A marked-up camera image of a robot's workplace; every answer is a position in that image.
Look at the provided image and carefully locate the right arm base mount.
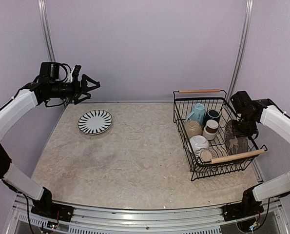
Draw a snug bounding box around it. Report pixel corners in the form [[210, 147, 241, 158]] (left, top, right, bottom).
[[222, 202, 264, 222]]

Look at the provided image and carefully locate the dark green mug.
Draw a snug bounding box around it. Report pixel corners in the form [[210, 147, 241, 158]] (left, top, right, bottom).
[[203, 109, 220, 126]]

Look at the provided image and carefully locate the near wooden rack handle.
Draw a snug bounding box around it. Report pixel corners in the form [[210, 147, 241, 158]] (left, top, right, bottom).
[[211, 149, 265, 164]]

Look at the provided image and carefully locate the beige ceramic bowl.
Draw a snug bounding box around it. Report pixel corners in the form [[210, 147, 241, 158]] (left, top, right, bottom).
[[184, 120, 203, 139]]

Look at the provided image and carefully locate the striped small bowl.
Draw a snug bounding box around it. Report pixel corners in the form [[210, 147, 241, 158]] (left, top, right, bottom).
[[193, 148, 215, 173]]

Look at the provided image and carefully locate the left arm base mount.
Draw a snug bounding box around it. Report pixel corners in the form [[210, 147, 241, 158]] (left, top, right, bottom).
[[31, 203, 74, 222]]

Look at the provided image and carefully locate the grey deer pattern plate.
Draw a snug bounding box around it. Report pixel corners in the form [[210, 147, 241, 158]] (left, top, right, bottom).
[[224, 120, 248, 156]]

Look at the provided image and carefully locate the white and brown cup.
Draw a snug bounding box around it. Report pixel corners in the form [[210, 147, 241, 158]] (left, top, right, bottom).
[[202, 119, 219, 140]]

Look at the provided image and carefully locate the aluminium front rail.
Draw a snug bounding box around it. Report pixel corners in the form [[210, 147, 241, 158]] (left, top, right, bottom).
[[4, 195, 290, 234]]

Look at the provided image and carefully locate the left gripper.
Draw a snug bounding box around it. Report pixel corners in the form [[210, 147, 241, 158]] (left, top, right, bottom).
[[49, 74, 100, 104]]

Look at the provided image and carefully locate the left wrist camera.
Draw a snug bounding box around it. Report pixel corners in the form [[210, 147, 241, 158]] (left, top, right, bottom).
[[66, 65, 81, 82]]

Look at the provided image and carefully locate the aluminium corner post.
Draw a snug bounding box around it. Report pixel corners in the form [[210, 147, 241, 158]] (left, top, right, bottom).
[[37, 0, 56, 62], [226, 0, 254, 100]]

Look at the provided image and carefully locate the white ceramic bowl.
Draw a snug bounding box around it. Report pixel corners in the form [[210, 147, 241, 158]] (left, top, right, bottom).
[[188, 135, 209, 153]]

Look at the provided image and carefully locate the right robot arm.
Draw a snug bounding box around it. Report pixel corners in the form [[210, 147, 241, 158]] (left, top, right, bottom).
[[231, 91, 290, 216]]

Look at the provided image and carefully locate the black white striped plate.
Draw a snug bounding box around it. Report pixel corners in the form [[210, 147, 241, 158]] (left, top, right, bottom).
[[77, 110, 113, 135]]

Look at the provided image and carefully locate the wooden rack handle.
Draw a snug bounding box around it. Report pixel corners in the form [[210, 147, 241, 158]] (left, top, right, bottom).
[[178, 89, 221, 94], [211, 149, 265, 164]]

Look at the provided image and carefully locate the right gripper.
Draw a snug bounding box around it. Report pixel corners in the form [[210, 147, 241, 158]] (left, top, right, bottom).
[[232, 112, 258, 137]]

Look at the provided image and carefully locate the right aluminium corner post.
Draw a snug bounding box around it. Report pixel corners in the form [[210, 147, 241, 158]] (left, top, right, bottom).
[[226, 0, 254, 100]]

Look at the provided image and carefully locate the left aluminium corner post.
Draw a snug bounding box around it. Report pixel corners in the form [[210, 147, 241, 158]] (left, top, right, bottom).
[[37, 0, 56, 62]]

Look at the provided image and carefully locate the far wooden rack handle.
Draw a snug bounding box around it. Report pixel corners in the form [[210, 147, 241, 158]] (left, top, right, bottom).
[[178, 89, 221, 94]]

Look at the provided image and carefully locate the light blue mug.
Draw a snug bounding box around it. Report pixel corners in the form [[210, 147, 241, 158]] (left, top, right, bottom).
[[185, 103, 206, 124]]

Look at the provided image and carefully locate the black wire dish rack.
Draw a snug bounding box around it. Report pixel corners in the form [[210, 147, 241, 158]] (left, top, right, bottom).
[[173, 91, 259, 181]]

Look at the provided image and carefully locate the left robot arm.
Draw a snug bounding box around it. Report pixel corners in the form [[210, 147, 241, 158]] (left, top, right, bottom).
[[0, 62, 100, 217]]

